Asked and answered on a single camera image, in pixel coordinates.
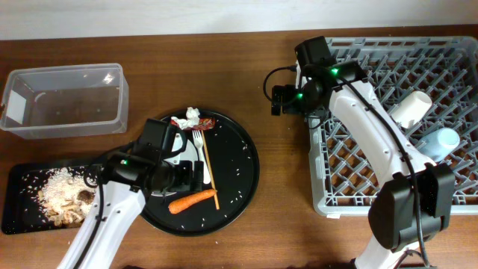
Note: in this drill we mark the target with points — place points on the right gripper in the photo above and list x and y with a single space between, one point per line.
290 91

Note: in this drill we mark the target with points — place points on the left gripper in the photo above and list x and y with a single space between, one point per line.
184 182

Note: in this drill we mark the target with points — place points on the grey plate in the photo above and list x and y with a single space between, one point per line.
180 174

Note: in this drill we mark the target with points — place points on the orange carrot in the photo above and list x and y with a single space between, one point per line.
184 203

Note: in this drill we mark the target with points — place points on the brown food scrap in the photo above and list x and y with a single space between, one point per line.
86 197

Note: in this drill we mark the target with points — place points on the white tissue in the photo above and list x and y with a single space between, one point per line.
192 119

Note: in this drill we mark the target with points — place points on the red snack wrapper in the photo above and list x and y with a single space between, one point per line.
204 124

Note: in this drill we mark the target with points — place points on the pile of rice and shells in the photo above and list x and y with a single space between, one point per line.
58 198

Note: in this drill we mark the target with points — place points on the white cup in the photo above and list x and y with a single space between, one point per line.
412 109

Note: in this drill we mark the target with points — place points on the light blue cup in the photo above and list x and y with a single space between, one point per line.
439 144

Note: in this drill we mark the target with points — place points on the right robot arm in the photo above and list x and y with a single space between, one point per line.
415 197

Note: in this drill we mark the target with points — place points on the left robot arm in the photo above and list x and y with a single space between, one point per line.
114 209

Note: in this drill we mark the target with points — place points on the grey dishwasher rack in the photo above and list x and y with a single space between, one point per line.
445 68

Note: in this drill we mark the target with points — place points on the white plastic fork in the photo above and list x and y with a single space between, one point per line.
199 144

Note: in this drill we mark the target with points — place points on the wooden chopstick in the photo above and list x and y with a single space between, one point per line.
210 168

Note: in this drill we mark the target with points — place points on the round black serving tray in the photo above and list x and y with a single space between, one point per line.
235 167

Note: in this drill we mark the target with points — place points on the clear plastic bin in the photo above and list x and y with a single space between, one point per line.
65 101

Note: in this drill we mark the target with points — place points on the black rectangular tray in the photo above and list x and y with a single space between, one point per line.
22 211

